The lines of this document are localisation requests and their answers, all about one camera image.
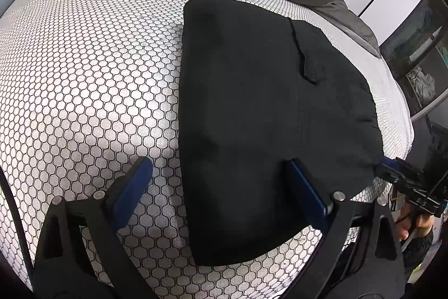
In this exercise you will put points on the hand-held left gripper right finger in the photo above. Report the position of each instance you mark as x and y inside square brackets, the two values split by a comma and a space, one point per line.
[308, 194]

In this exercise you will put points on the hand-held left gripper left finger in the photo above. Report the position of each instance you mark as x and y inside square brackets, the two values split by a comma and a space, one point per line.
[134, 190]

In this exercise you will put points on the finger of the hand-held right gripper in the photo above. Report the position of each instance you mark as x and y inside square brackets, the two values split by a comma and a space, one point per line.
[388, 167]

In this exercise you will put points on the black pants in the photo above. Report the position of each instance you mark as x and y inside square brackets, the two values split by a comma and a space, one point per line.
[252, 92]

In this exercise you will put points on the person's right hand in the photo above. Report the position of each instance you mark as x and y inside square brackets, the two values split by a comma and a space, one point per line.
[406, 227]

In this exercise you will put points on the white honeycomb mattress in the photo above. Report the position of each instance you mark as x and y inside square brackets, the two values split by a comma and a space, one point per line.
[87, 74]

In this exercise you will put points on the grey sketch wall picture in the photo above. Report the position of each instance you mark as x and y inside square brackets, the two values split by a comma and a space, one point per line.
[423, 85]

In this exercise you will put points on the dark landscape wall picture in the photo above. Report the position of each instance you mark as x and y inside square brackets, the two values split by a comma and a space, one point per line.
[409, 36]

